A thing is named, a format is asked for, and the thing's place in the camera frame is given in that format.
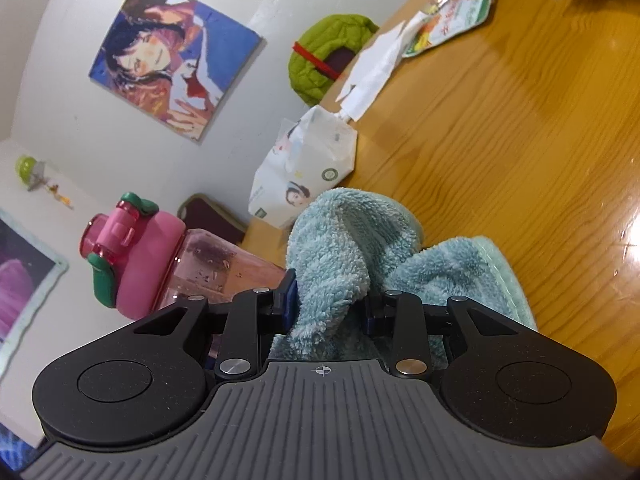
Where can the teal striped towel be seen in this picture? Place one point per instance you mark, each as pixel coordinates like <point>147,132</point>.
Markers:
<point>335,250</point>

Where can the pink water bottle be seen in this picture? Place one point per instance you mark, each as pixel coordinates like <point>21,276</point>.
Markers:
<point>150,260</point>

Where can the orange green snack packet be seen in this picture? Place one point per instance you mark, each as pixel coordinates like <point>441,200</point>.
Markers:
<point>455,15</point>

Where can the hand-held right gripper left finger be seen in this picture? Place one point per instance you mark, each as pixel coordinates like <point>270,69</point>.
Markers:
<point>290,305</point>

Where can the maroon chair gold frame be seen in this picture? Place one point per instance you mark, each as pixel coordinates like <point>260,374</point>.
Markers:
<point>342,57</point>
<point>210,215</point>

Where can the hanging wall ornament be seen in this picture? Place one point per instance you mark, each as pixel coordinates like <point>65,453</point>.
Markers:
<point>25,166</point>

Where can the long white paper towel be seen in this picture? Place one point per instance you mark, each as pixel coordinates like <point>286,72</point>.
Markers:
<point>372,72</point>

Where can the purple framed wall picture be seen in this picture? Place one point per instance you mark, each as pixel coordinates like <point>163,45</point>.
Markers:
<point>25,280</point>

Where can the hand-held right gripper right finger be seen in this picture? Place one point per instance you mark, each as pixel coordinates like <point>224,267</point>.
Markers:
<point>377,317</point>

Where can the green puffer jacket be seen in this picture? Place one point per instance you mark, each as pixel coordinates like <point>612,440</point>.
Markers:
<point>325,35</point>

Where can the white tissue pack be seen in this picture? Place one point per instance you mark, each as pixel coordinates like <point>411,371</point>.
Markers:
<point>305,160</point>

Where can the anime wall poster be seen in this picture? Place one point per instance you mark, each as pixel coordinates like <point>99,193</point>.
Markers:
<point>165,60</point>

